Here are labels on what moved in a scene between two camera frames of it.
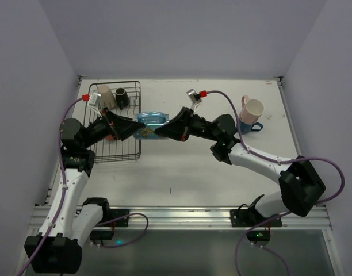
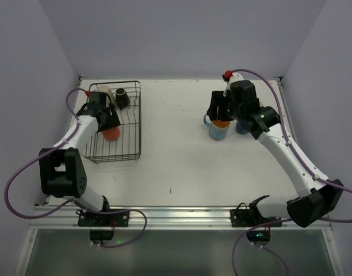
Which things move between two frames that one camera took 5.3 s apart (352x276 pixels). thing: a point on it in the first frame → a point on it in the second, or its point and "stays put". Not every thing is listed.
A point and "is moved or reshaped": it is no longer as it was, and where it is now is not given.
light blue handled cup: x=152 y=119 is moved or reshaped
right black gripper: x=187 y=123 → x=219 y=106
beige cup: x=107 y=99 stays put
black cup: x=122 y=98 stays put
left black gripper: x=111 y=125 → x=110 y=121
